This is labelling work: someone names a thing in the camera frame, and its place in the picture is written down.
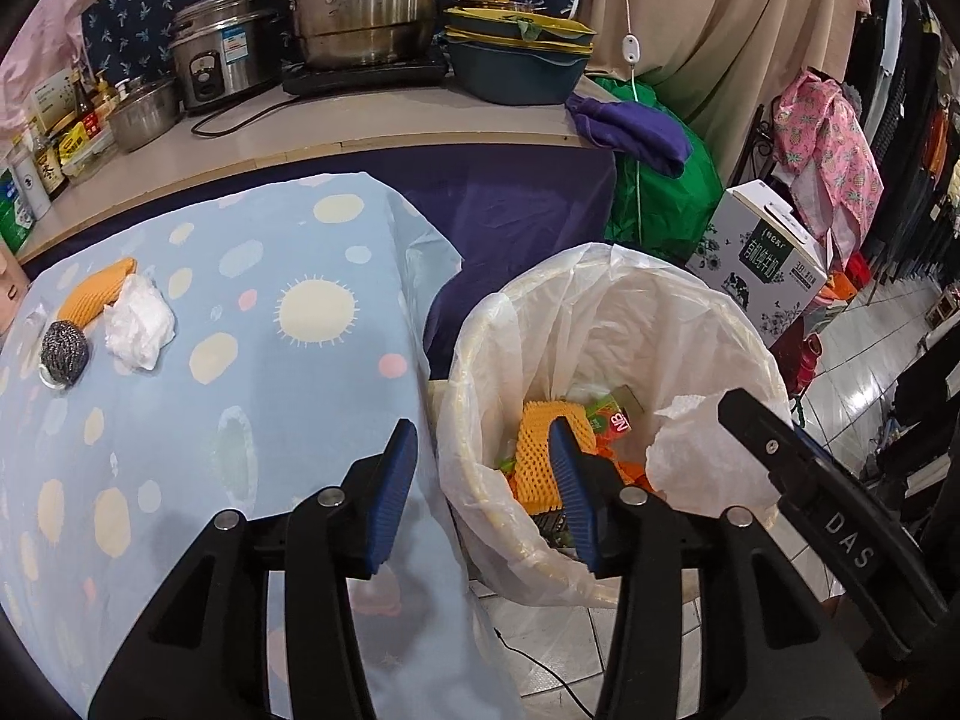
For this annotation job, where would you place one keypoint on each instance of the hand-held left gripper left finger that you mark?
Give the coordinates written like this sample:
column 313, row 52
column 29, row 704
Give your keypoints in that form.
column 390, row 495

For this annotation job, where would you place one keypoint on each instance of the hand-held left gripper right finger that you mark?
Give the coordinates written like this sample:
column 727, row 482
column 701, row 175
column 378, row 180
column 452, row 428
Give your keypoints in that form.
column 574, row 495

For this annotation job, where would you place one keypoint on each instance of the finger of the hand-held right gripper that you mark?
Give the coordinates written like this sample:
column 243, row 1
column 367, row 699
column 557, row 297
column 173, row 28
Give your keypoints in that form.
column 757, row 435
column 814, row 450

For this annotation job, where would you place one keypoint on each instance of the large yellow foam fruit net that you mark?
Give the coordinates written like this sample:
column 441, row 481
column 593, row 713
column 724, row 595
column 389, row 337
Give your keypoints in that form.
column 536, row 457

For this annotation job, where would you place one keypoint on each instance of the white paper wrapper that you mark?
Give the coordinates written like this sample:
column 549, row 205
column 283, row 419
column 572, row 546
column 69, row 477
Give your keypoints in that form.
column 705, row 457

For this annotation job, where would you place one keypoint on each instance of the white lined trash bin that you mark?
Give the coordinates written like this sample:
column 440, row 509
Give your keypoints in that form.
column 675, row 330

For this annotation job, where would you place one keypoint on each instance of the red bag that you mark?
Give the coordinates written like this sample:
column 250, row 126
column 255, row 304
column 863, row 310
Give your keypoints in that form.
column 802, row 360

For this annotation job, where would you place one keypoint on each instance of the green and red carton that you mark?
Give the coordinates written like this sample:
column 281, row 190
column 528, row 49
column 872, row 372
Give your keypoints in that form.
column 615, row 412

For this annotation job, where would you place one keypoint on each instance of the blue printed tablecloth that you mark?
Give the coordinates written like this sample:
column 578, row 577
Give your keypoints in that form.
column 262, row 427

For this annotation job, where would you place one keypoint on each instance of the white printed cardboard box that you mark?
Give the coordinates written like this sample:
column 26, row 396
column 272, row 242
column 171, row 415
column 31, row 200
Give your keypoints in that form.
column 757, row 262

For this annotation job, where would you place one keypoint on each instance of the green plastic bag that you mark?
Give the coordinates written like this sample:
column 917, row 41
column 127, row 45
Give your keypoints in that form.
column 675, row 217

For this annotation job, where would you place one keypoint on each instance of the black metal rack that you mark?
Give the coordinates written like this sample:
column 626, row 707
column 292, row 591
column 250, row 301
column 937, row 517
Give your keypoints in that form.
column 757, row 142

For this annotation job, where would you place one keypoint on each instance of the dark purple table cover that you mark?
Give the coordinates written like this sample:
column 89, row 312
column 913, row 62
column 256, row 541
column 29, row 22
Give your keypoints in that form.
column 510, row 202

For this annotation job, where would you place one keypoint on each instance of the pink floral garment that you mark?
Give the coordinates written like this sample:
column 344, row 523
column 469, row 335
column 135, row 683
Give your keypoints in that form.
column 825, row 142

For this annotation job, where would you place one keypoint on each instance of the crumpled white tissue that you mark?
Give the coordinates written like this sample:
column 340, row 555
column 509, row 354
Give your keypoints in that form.
column 139, row 322

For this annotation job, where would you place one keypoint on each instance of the purple cloth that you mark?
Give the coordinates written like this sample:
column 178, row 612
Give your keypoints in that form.
column 637, row 135

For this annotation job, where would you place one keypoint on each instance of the steel wool scrubber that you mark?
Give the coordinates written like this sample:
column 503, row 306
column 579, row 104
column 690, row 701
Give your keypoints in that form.
column 64, row 349

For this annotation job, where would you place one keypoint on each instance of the small yellow foam fruit net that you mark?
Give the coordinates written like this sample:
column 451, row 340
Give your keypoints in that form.
column 94, row 292

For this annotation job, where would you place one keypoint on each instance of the beige curtain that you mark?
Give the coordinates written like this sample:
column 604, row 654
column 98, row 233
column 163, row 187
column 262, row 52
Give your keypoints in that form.
column 750, row 37

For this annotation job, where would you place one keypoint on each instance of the row of hanging clothes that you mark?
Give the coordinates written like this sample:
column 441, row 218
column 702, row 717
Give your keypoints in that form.
column 900, row 52

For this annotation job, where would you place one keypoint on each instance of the black induction cooker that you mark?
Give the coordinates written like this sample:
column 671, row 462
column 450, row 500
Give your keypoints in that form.
column 360, row 79

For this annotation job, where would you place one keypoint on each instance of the dark blue plastic basin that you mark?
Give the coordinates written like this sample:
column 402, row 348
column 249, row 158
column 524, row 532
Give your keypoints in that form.
column 517, row 79

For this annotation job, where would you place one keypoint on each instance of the pink electric kettle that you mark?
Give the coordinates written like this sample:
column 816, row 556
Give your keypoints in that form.
column 11, row 289

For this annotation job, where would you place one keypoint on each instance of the small steel bowl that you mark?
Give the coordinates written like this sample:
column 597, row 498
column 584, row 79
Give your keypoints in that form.
column 142, row 120

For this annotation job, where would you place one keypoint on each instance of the clear plastic food container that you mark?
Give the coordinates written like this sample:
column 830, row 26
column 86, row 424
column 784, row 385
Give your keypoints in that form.
column 86, row 159

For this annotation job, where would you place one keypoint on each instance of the steel rice cooker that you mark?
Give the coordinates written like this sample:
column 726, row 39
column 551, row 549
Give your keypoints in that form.
column 225, row 60

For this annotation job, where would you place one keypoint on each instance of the green tin can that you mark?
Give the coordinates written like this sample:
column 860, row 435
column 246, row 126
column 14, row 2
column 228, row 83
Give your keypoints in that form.
column 13, row 214

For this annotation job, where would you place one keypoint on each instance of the soy sauce bottle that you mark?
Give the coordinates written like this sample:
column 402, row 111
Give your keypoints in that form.
column 49, row 169

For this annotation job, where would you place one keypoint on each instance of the large steel steamer pot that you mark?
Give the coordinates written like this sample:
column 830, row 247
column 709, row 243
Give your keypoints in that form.
column 360, row 22

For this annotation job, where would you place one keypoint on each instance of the white and blue can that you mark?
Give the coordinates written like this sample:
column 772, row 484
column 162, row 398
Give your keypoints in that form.
column 28, row 184

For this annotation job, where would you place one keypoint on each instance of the yellow oil bottle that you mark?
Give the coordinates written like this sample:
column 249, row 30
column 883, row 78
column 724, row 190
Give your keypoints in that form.
column 106, row 94

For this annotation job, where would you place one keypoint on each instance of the dark glass bottle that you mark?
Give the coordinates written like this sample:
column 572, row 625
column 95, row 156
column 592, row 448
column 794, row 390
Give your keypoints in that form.
column 84, row 105

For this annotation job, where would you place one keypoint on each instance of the white carton box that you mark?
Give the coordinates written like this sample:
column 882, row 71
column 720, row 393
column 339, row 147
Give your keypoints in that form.
column 52, row 94

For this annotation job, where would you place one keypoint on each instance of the navy floral cloth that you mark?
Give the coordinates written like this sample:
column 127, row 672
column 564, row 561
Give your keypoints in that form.
column 127, row 15

